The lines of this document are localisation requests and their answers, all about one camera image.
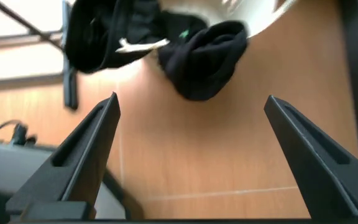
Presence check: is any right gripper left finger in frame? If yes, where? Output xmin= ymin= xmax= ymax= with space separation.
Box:
xmin=5 ymin=91 xmax=121 ymax=220

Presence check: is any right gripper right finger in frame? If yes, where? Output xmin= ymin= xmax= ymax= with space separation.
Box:
xmin=263 ymin=95 xmax=358 ymax=220

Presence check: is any white laundry basket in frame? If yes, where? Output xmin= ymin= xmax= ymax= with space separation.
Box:
xmin=144 ymin=0 xmax=298 ymax=75

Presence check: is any heap of clothes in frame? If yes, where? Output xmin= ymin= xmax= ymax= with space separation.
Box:
xmin=64 ymin=0 xmax=249 ymax=102

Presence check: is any black clothes rack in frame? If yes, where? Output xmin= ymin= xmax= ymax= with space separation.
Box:
xmin=0 ymin=0 xmax=80 ymax=110

